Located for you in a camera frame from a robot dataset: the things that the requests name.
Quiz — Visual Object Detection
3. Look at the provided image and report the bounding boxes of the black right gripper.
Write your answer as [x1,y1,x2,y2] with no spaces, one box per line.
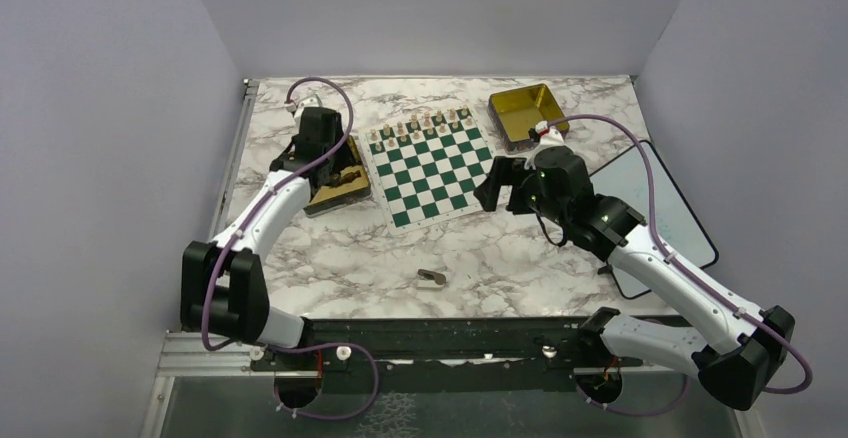
[474,155,569,228]

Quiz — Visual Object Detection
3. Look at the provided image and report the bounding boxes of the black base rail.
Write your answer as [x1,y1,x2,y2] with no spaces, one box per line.
[251,315,690,397]

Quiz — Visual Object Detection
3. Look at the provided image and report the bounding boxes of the gold tin with dark pieces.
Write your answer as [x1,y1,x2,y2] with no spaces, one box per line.
[304,137,372,217]

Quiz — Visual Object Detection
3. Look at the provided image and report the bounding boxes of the empty gold tin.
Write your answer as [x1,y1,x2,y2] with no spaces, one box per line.
[488,83,565,155]

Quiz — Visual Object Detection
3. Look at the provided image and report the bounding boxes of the white tablet with black frame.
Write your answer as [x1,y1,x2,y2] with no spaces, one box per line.
[591,140,719,269]

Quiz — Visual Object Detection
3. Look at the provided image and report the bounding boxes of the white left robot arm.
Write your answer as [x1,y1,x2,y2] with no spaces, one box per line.
[180,106,352,369]

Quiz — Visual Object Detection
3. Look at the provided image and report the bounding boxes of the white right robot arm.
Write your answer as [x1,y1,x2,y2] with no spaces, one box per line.
[474,146,795,411]

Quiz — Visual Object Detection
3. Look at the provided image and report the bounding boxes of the dark chess pieces in tin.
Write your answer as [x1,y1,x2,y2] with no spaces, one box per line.
[328,169,362,188]

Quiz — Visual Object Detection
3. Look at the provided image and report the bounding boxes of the light wooden chess pieces row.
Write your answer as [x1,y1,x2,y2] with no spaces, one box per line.
[364,106,488,155]

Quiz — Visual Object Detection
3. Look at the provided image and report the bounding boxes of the green white chess board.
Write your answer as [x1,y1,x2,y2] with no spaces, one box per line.
[360,109,494,235]

